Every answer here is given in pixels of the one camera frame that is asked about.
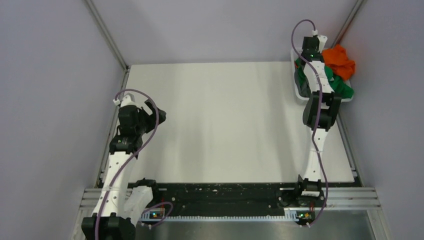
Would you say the green t shirt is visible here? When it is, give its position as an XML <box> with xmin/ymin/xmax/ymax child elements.
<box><xmin>293</xmin><ymin>58</ymin><xmax>354</xmax><ymax>99</ymax></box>

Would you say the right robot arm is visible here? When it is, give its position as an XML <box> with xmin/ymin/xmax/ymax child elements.
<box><xmin>278</xmin><ymin>33</ymin><xmax>342</xmax><ymax>208</ymax></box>

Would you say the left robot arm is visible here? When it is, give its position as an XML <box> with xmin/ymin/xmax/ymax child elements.
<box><xmin>81</xmin><ymin>95</ymin><xmax>166</xmax><ymax>240</ymax></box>

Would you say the white plastic basket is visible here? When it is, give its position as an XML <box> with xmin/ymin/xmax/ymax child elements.
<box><xmin>290</xmin><ymin>49</ymin><xmax>354</xmax><ymax>103</ymax></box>

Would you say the orange t shirt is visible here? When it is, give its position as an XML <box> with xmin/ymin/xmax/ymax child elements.
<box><xmin>322</xmin><ymin>44</ymin><xmax>356</xmax><ymax>81</ymax></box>

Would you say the grey t shirt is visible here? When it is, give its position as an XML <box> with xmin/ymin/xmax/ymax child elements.
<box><xmin>294</xmin><ymin>78</ymin><xmax>311</xmax><ymax>98</ymax></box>

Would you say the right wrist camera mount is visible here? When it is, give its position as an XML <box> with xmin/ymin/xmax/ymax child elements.
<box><xmin>312</xmin><ymin>29</ymin><xmax>328</xmax><ymax>53</ymax></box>

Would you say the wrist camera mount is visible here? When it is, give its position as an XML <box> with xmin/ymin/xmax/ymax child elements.
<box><xmin>113</xmin><ymin>93</ymin><xmax>136</xmax><ymax>108</ymax></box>
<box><xmin>312</xmin><ymin>29</ymin><xmax>328</xmax><ymax>53</ymax></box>

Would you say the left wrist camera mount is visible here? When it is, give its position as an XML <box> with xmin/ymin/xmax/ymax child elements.
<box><xmin>113</xmin><ymin>93</ymin><xmax>136</xmax><ymax>108</ymax></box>

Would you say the right aluminium frame post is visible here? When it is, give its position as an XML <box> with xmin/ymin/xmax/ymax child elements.
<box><xmin>331</xmin><ymin>0</ymin><xmax>367</xmax><ymax>48</ymax></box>

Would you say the aluminium frame post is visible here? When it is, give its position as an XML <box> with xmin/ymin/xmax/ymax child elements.
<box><xmin>82</xmin><ymin>0</ymin><xmax>129</xmax><ymax>71</ymax></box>
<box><xmin>331</xmin><ymin>0</ymin><xmax>367</xmax><ymax>48</ymax></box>

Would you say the left aluminium frame post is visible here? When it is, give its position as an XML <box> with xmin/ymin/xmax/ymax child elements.
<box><xmin>82</xmin><ymin>0</ymin><xmax>129</xmax><ymax>71</ymax></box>

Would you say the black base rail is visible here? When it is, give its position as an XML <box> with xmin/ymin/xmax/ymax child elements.
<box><xmin>132</xmin><ymin>181</ymin><xmax>332</xmax><ymax>220</ymax></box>

